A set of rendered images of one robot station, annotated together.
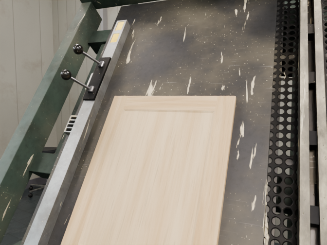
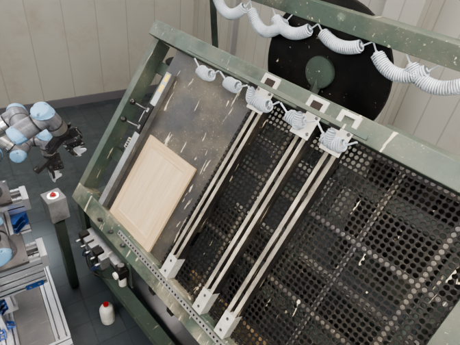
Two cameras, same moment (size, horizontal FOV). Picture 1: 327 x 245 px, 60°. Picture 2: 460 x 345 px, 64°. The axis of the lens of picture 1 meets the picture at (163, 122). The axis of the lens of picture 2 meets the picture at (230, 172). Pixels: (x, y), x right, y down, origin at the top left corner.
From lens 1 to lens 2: 1.67 m
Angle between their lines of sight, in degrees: 36
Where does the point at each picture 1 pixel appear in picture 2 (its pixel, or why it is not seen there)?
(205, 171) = (167, 201)
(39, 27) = not seen: outside the picture
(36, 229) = (105, 194)
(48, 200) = (111, 183)
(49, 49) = not seen: outside the picture
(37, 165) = (114, 155)
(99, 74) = (145, 116)
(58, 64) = (129, 94)
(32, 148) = (111, 144)
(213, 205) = (163, 218)
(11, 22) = not seen: outside the picture
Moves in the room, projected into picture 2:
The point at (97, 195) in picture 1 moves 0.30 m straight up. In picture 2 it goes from (129, 189) to (126, 149)
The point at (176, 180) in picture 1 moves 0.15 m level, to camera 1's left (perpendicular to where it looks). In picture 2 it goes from (157, 199) to (135, 191)
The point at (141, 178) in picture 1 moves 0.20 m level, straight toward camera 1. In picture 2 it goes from (146, 191) to (128, 211)
